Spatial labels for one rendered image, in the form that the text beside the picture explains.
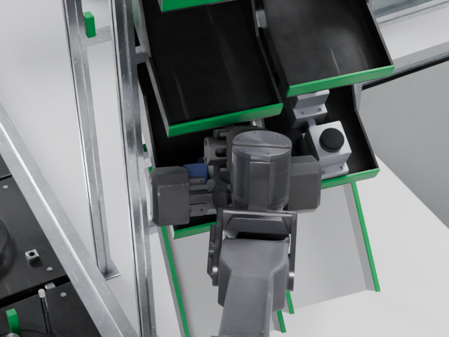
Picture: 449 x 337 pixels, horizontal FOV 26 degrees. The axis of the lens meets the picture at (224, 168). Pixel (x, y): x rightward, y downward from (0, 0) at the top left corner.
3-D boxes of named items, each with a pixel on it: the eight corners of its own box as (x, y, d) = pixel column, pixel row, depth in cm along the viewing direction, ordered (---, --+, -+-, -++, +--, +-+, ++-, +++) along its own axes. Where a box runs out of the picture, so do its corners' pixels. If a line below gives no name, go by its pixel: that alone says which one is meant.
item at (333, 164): (343, 180, 124) (358, 157, 118) (311, 188, 123) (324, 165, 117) (323, 123, 127) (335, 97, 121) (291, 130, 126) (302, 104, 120)
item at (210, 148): (277, 198, 101) (284, 140, 98) (210, 201, 99) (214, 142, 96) (262, 172, 106) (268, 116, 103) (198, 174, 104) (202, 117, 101)
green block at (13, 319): (22, 338, 131) (17, 313, 127) (13, 341, 130) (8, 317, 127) (19, 331, 131) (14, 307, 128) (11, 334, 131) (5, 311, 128)
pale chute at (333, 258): (369, 289, 137) (380, 291, 133) (281, 312, 134) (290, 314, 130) (324, 95, 138) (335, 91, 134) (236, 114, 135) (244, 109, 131)
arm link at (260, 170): (292, 298, 90) (300, 182, 85) (205, 292, 91) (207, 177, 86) (294, 239, 100) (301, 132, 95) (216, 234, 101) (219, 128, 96)
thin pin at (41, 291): (53, 333, 131) (45, 291, 125) (47, 335, 131) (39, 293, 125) (51, 329, 132) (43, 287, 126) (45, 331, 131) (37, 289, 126)
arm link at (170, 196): (336, 239, 103) (339, 186, 100) (161, 256, 99) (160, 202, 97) (313, 204, 110) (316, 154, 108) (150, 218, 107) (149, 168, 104)
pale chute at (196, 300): (276, 329, 132) (286, 331, 128) (184, 354, 129) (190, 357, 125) (231, 128, 133) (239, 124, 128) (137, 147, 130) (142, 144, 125)
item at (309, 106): (323, 123, 127) (335, 97, 121) (291, 130, 126) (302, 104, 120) (303, 67, 130) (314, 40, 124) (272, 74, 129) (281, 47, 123)
